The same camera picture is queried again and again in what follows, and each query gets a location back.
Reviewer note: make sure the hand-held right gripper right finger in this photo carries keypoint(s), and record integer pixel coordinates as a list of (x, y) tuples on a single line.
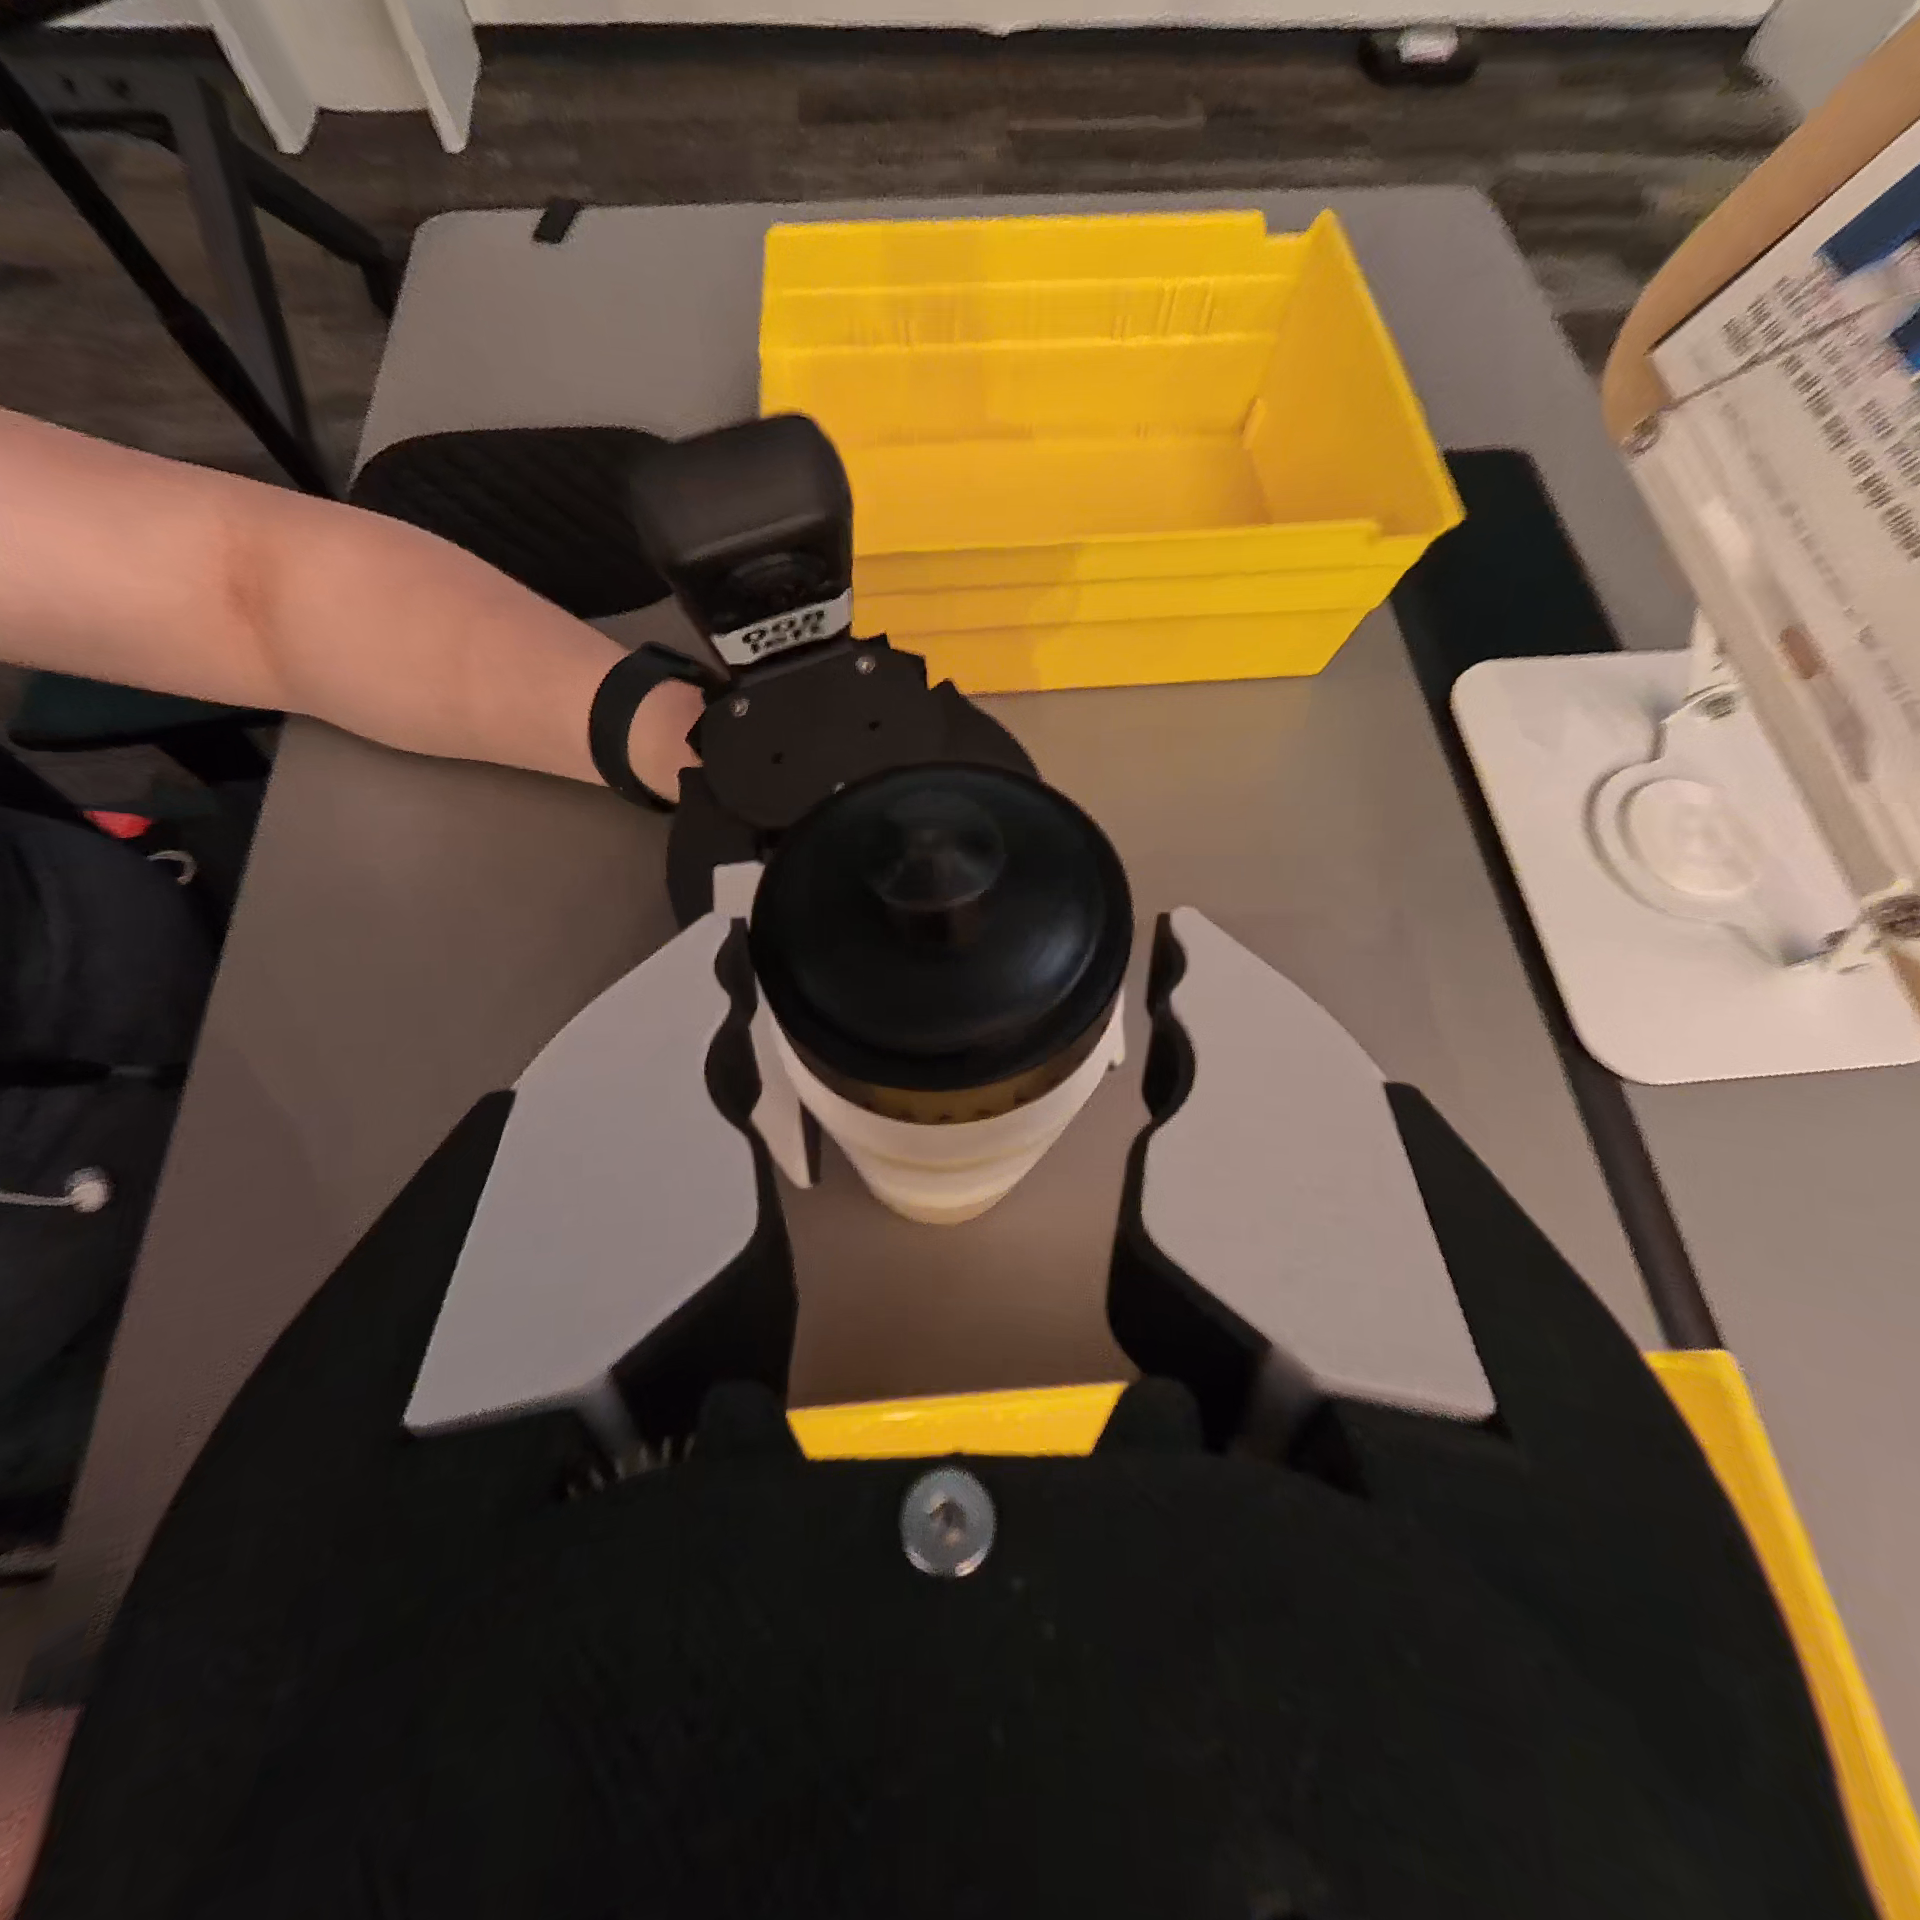
[(1307, 1201)]

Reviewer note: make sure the small black floor box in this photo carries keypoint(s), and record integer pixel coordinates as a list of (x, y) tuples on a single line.
[(1418, 54)]

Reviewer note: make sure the yellow plastic bin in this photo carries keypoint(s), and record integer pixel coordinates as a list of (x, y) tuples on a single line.
[(1125, 511), (960, 1426)]

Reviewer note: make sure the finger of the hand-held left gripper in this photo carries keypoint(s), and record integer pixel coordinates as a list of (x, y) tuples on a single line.
[(788, 1126), (1119, 1050)]

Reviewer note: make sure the black metal frame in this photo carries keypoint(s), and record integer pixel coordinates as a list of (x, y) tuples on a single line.
[(195, 225)]

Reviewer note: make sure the small black flat object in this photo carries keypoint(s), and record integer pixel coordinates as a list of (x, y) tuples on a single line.
[(558, 221)]

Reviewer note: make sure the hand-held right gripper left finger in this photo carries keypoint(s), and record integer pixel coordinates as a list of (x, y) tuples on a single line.
[(586, 1201)]

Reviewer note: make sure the printed instruction sheet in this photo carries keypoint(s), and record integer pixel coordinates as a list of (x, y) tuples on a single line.
[(1829, 494)]

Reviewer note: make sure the red patterned cloth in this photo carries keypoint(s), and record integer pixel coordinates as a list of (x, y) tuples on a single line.
[(118, 821)]

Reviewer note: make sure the black bottle lid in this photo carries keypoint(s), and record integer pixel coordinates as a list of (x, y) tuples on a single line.
[(960, 974)]

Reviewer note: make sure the white plastic bottle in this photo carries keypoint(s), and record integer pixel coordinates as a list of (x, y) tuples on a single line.
[(932, 1171)]

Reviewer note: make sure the person's dark clothing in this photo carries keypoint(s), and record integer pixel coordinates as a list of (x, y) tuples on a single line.
[(91, 974)]

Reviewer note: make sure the person's left forearm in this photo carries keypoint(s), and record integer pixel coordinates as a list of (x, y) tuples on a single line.
[(300, 601)]

